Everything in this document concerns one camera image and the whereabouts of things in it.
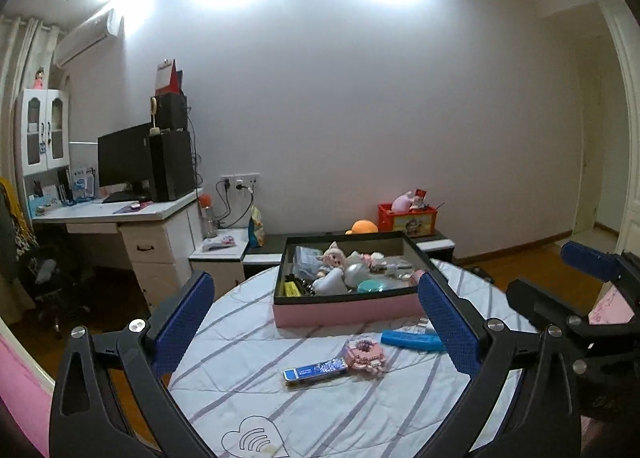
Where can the white plush toy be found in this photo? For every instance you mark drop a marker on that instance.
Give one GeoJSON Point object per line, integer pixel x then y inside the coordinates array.
{"type": "Point", "coordinates": [357, 270]}

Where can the white glass-door cabinet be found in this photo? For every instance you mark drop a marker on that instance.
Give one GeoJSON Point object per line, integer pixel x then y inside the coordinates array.
{"type": "Point", "coordinates": [42, 131]}

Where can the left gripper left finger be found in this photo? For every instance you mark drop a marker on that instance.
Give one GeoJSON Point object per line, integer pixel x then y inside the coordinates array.
{"type": "Point", "coordinates": [86, 416]}

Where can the white side table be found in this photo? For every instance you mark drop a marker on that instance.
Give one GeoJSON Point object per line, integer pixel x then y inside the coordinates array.
{"type": "Point", "coordinates": [224, 265]}

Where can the black computer monitor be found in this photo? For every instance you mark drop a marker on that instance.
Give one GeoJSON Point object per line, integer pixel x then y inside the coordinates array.
{"type": "Point", "coordinates": [123, 159]}

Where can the chair with dark clothes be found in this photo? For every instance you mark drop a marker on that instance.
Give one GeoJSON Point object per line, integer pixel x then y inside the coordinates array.
{"type": "Point", "coordinates": [22, 260]}

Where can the orange cap water bottle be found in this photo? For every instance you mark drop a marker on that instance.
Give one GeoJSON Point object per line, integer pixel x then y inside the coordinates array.
{"type": "Point", "coordinates": [208, 218]}

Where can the low black white cabinet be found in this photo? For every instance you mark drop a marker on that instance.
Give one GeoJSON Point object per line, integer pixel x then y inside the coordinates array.
{"type": "Point", "coordinates": [271, 253]}

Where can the pink plush in crate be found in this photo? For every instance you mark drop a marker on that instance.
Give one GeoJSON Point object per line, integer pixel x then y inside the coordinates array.
{"type": "Point", "coordinates": [403, 203]}

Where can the pink doll on cabinet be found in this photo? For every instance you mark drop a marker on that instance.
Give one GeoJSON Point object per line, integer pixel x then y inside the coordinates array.
{"type": "Point", "coordinates": [38, 79]}

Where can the clear plastic packet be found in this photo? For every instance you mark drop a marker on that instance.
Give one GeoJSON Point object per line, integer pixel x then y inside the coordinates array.
{"type": "Point", "coordinates": [307, 262]}

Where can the small black speaker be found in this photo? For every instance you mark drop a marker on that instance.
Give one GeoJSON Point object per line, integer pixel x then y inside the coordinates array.
{"type": "Point", "coordinates": [168, 111]}

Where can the white desk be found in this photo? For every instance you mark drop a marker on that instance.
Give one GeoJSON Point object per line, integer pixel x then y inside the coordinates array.
{"type": "Point", "coordinates": [158, 239]}

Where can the yellow snack bag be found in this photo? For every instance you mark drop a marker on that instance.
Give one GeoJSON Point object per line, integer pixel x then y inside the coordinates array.
{"type": "Point", "coordinates": [256, 229]}

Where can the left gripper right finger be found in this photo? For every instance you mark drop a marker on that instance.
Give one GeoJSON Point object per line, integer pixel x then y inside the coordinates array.
{"type": "Point", "coordinates": [542, 419]}

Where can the pink quilt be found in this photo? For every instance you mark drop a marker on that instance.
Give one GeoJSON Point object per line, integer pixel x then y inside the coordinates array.
{"type": "Point", "coordinates": [26, 389]}

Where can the blue patterned flat box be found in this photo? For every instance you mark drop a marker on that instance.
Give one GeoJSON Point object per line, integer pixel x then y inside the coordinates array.
{"type": "Point", "coordinates": [315, 372]}

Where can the white air conditioner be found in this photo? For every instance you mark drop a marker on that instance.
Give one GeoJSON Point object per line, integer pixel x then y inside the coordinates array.
{"type": "Point", "coordinates": [93, 31]}

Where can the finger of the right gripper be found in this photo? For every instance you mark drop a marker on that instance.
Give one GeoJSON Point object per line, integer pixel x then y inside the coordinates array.
{"type": "Point", "coordinates": [600, 265]}
{"type": "Point", "coordinates": [542, 309]}

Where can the pink black storage box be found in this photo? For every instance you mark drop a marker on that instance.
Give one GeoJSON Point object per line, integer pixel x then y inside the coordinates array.
{"type": "Point", "coordinates": [295, 305]}

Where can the blue plastic case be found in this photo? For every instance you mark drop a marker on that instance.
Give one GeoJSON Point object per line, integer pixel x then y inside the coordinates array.
{"type": "Point", "coordinates": [422, 342]}

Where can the large black speaker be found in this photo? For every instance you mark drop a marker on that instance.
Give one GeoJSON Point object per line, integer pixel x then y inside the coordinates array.
{"type": "Point", "coordinates": [171, 165]}

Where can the wall power strip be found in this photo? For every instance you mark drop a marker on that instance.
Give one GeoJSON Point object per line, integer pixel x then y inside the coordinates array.
{"type": "Point", "coordinates": [242, 181]}

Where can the red toy crate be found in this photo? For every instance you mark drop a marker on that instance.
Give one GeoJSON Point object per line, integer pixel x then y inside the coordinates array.
{"type": "Point", "coordinates": [414, 223]}

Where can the small baby doll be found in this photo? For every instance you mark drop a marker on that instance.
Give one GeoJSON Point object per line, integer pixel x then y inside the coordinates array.
{"type": "Point", "coordinates": [332, 258]}

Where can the orange plush toy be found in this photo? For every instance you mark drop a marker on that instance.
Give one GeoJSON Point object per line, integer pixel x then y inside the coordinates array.
{"type": "Point", "coordinates": [362, 227]}

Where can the red white calendar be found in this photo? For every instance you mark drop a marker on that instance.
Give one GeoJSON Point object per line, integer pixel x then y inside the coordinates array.
{"type": "Point", "coordinates": [168, 78]}

